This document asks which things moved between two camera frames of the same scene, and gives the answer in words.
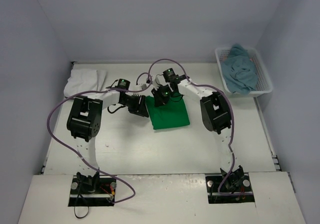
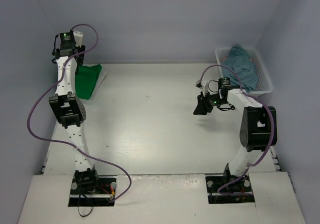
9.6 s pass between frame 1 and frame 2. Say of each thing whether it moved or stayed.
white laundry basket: stayed
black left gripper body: moved
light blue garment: stayed
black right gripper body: moved
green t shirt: moved
